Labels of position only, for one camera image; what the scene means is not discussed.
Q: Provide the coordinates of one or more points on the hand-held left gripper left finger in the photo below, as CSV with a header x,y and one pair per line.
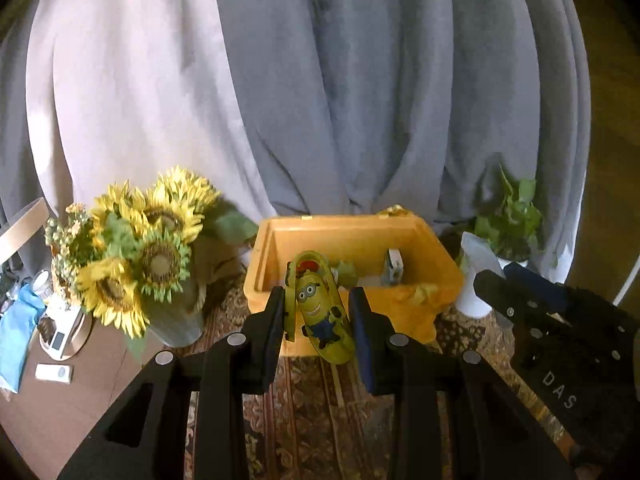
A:
x,y
270,330

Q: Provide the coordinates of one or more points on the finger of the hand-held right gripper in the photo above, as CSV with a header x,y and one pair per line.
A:
x,y
535,280
500,295

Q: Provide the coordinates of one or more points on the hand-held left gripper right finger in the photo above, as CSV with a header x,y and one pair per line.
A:
x,y
364,340

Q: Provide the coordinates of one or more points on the orange plastic crate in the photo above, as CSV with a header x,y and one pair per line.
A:
x,y
280,270

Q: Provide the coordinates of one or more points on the green plush leaf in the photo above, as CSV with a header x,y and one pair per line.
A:
x,y
346,272

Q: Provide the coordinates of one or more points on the white and green soft toy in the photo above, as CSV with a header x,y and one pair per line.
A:
x,y
393,267

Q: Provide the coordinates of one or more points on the white plant pot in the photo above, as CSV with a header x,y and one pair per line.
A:
x,y
472,280

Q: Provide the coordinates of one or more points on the green potted plant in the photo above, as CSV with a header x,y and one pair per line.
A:
x,y
515,220

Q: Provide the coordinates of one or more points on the grey flower vase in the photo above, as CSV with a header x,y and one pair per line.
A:
x,y
180,315

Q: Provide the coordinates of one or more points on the patterned table runner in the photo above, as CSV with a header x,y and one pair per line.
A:
x,y
310,425

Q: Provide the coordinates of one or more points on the sunflower bouquet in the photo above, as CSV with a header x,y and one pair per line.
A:
x,y
145,255

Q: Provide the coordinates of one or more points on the white handheld device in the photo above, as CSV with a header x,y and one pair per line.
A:
x,y
57,341

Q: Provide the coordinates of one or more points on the white remote control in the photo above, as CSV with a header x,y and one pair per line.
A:
x,y
54,373

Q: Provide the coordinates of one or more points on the white paper cup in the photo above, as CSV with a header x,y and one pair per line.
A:
x,y
42,284

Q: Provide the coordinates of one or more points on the wide grey curtain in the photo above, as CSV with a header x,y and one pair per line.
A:
x,y
375,85

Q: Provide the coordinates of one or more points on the blue cloth pouch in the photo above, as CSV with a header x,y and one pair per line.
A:
x,y
17,335

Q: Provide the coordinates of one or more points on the beige curtain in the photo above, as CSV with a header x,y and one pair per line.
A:
x,y
140,85

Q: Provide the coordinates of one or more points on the narrow grey curtain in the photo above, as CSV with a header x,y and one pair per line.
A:
x,y
12,150

